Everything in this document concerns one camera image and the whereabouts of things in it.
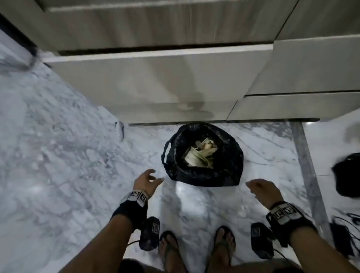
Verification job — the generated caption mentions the person's left foot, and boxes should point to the person's left foot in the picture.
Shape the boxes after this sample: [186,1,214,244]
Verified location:
[158,233,183,273]

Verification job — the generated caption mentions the black garbage bag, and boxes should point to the black garbage bag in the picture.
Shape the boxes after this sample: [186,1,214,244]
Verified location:
[161,122,245,187]

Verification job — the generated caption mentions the person's right forearm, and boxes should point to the person's right forearm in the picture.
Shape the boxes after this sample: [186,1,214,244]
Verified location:
[289,226,360,273]

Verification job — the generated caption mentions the crumpled paper trash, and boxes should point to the crumpled paper trash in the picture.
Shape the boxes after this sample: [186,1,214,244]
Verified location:
[184,137,218,169]

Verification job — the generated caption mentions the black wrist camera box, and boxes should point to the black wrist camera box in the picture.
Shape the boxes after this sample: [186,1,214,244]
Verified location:
[139,217,161,251]
[250,222,276,260]

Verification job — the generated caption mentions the dark flip-flop sandal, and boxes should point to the dark flip-flop sandal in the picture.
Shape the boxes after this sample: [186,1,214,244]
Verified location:
[157,231,187,273]
[205,226,237,273]

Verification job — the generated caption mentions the black wrist strap with markers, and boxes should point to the black wrist strap with markers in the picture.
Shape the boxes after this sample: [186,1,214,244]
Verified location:
[266,201,318,248]
[111,190,149,232]

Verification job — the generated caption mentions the wide beige wood drawer front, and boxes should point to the wide beige wood drawer front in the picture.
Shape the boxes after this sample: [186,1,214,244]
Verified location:
[37,0,299,52]

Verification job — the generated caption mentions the large beige drawer front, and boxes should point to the large beige drawer front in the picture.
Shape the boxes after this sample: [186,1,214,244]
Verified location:
[42,43,274,124]

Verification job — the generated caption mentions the person's foot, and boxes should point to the person's foot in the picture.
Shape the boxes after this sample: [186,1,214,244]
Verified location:
[158,233,183,273]
[208,227,236,273]

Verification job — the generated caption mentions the person's right foot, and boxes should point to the person's right foot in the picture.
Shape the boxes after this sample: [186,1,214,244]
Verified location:
[208,227,236,273]

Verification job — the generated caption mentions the person's right hand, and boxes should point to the person's right hand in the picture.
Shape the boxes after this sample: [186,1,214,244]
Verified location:
[245,178,284,210]

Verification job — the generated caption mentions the black plastic bag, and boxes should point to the black plastic bag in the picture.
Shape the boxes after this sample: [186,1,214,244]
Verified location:
[331,153,360,198]

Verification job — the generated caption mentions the beige cabinet panel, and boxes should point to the beige cabinet panel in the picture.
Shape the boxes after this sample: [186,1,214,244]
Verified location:
[276,0,360,41]

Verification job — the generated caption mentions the person's left hand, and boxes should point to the person's left hand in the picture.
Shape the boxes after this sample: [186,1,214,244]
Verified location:
[133,169,165,199]

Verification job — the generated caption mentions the small white object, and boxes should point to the small white object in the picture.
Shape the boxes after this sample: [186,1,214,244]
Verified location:
[114,121,125,142]

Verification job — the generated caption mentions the black tangled cables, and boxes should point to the black tangled cables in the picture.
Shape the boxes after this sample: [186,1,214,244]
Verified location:
[329,212,360,259]

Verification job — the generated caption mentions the person's left forearm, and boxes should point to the person's left forearm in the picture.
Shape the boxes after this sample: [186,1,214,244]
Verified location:
[58,215,134,273]

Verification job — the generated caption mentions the medium beige drawer front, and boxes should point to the medium beige drawer front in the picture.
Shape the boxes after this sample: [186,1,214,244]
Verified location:
[246,34,360,95]

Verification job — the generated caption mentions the narrow beige drawer front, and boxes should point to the narrow beige drawer front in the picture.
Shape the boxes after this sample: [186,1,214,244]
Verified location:
[227,91,360,121]

